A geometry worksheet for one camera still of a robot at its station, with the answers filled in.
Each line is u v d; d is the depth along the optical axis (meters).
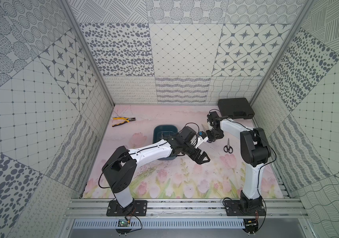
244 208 0.66
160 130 0.99
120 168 0.45
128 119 1.10
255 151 0.55
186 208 0.76
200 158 0.70
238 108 1.15
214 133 0.86
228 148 0.96
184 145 0.65
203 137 0.73
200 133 0.73
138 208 0.73
